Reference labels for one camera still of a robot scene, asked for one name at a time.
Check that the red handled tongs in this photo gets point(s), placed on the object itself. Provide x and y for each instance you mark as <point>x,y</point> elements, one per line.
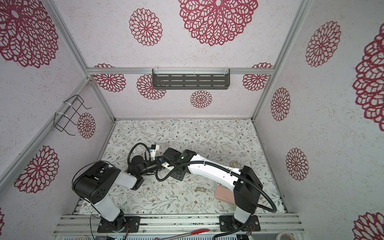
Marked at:
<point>196,232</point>

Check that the grey slotted wall shelf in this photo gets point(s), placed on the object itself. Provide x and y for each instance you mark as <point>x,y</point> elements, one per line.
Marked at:
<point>191,80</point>

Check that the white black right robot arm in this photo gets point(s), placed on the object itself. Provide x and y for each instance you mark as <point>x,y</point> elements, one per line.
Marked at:
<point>243,183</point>

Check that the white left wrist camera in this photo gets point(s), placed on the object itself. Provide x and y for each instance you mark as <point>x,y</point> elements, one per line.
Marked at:
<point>153,150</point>

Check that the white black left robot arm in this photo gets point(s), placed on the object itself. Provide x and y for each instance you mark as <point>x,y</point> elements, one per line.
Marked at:
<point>94,184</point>

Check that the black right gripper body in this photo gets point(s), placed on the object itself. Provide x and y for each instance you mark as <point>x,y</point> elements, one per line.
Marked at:
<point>176,174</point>

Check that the black wire wall rack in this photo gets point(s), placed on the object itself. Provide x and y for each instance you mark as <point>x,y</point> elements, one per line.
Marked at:
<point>64,118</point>

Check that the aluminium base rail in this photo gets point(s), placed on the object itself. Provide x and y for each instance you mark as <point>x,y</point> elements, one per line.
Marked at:
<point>168,225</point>

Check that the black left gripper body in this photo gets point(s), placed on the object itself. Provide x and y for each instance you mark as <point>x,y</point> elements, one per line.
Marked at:
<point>151,167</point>

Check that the pink rounded case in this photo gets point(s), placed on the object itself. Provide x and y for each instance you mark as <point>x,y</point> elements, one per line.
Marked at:
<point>225,195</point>

